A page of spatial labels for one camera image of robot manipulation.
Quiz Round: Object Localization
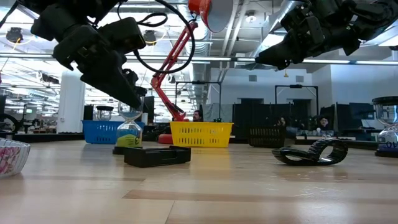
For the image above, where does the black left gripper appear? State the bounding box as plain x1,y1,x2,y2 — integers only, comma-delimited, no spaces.
30,6,147,110

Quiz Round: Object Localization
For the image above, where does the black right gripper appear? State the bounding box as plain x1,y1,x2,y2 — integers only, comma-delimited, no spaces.
254,0,364,71

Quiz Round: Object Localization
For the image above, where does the black digital clock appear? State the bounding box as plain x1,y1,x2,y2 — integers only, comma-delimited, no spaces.
123,145,192,169

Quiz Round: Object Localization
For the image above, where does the black wristwatch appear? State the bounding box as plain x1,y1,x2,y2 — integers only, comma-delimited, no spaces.
271,138,349,166

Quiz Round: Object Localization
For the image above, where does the glass vessel black lid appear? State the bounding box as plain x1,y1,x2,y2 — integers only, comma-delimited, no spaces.
95,105,114,121

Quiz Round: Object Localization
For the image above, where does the red desk lamp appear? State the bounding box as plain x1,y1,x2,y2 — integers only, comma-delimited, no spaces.
150,0,234,145

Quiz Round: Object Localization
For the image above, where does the blue plastic basket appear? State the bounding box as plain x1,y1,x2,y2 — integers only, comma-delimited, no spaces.
81,119,146,145

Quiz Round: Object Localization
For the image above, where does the black partition screen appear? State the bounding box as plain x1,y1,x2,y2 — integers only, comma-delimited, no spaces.
233,102,293,138

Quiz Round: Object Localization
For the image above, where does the black plastic basket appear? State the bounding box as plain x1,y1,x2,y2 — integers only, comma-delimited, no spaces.
248,126,287,148

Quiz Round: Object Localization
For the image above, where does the yellow plastic basket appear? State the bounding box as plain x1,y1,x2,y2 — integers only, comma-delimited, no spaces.
169,121,234,149

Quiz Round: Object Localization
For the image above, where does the black monitor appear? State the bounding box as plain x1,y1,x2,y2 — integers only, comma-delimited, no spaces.
349,102,376,121

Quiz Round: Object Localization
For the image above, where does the black metal gantry frame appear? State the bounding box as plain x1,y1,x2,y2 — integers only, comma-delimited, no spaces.
175,81,223,123
274,84,319,125

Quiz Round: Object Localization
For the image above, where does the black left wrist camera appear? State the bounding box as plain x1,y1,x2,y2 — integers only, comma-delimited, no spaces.
98,17,147,56

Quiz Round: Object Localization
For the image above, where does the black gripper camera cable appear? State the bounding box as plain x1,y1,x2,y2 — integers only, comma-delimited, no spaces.
117,0,197,75

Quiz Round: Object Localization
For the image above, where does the black metal table frame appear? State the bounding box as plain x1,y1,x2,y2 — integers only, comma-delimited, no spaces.
0,132,379,146

